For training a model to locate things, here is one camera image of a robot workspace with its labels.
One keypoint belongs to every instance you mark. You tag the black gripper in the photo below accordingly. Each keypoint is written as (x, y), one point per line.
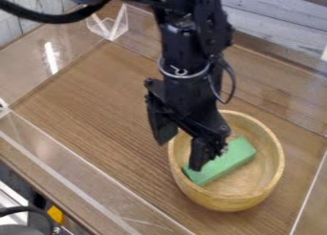
(182, 103)

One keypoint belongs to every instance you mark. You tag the green rectangular block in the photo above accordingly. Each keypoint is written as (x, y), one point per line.
(241, 153)

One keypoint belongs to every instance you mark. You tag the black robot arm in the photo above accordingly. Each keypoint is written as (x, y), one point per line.
(196, 34)

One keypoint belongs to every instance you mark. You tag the brown wooden bowl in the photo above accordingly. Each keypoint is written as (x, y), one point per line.
(248, 186)

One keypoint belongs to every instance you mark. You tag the yellow black device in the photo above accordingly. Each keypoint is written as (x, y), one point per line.
(63, 222)

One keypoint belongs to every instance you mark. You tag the clear acrylic corner bracket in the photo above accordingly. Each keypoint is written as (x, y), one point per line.
(109, 28)

